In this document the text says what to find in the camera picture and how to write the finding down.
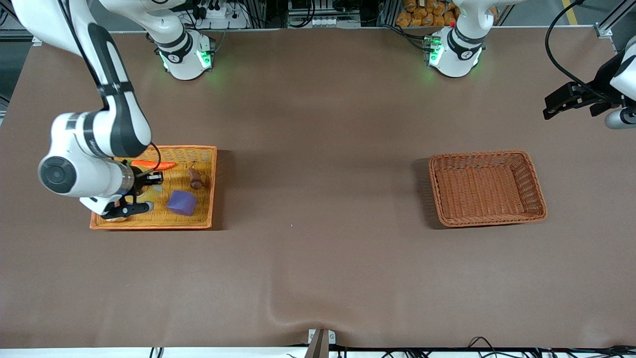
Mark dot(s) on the orange woven tray basket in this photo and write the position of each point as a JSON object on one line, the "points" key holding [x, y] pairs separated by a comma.
{"points": [[194, 219]]}

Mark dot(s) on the tan toy croissant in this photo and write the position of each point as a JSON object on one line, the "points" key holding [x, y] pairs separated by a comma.
{"points": [[117, 219]]}

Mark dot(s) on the metal table edge bracket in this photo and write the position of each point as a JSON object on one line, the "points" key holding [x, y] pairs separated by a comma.
{"points": [[320, 340]]}

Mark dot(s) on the small brown toy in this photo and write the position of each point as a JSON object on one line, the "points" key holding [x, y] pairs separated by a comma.
{"points": [[195, 179]]}

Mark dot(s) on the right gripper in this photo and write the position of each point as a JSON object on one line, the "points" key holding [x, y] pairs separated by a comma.
{"points": [[140, 179]]}

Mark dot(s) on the orange toy carrot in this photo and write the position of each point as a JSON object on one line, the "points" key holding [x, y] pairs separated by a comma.
{"points": [[149, 164]]}

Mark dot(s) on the purple foam cube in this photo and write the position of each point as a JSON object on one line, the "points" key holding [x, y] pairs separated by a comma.
{"points": [[181, 203]]}

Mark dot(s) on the white power strip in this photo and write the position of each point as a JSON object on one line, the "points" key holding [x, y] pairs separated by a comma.
{"points": [[221, 15]]}

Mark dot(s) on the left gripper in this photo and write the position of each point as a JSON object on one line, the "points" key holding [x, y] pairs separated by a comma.
{"points": [[602, 79]]}

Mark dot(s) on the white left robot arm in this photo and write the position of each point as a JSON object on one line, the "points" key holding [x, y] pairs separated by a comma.
{"points": [[454, 59]]}

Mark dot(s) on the brown wicker basket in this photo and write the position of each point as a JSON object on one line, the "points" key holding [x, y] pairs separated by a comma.
{"points": [[484, 191]]}

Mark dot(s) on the aluminium frame profile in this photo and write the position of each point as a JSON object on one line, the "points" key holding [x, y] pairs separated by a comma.
{"points": [[613, 22]]}

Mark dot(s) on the bag of orange buns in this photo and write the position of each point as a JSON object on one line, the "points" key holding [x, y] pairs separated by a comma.
{"points": [[427, 15]]}

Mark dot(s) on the yellowish clear tape roll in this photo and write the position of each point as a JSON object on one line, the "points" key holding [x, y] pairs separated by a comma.
{"points": [[156, 191]]}

